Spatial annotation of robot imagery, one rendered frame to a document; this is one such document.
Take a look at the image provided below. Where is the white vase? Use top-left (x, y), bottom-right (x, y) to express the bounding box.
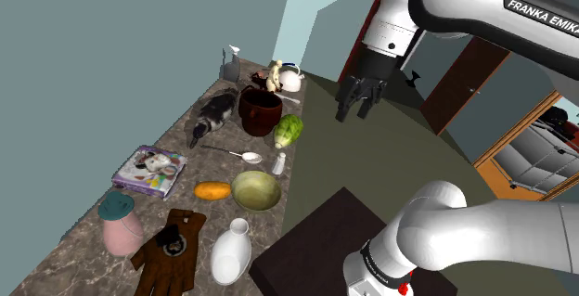
top-left (209, 216), bottom-right (253, 287)

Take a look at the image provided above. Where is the brown leather glove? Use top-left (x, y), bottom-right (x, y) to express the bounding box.
top-left (129, 207), bottom-right (208, 296)

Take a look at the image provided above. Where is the dark brown pot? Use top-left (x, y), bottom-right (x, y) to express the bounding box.
top-left (238, 84), bottom-right (284, 138)

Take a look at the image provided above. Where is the purple picture book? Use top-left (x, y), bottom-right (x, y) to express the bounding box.
top-left (111, 145), bottom-right (188, 201)

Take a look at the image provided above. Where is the cream figurine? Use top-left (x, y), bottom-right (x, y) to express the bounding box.
top-left (265, 58), bottom-right (284, 93)

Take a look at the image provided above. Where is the white spoon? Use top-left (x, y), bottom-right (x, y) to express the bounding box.
top-left (275, 92), bottom-right (302, 106)

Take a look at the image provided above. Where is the wooden framed shelf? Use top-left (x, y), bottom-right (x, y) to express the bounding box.
top-left (471, 89), bottom-right (579, 202)

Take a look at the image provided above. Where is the white salt shaker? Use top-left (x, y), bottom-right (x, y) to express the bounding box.
top-left (270, 150), bottom-right (288, 176)

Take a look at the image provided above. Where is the white kettle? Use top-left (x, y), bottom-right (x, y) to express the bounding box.
top-left (277, 62), bottom-right (305, 94)

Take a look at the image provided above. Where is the grey spray bottle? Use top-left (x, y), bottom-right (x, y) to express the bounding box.
top-left (221, 44), bottom-right (242, 84)

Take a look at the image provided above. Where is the green bowl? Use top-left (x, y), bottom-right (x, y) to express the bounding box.
top-left (230, 169), bottom-right (283, 212)

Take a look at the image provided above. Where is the green cabbage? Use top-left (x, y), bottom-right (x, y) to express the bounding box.
top-left (273, 113), bottom-right (305, 150)

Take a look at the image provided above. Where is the dark red small object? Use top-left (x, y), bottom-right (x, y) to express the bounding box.
top-left (250, 71), bottom-right (272, 91)

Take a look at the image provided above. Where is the silver spoon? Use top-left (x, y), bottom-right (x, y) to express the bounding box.
top-left (199, 143), bottom-right (264, 166)

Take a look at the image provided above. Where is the black and white duck figure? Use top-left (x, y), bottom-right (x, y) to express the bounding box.
top-left (188, 87), bottom-right (241, 149)

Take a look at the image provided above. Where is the brown door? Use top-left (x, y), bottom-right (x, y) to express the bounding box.
top-left (419, 35), bottom-right (513, 137)

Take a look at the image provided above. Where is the orange potato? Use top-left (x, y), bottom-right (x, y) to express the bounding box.
top-left (193, 180), bottom-right (233, 202)

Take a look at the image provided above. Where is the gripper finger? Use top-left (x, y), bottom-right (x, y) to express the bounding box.
top-left (335, 75), bottom-right (365, 123)
top-left (356, 81), bottom-right (389, 121)

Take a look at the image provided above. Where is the pink jar with teal lid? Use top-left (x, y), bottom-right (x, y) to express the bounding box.
top-left (97, 190), bottom-right (146, 258)

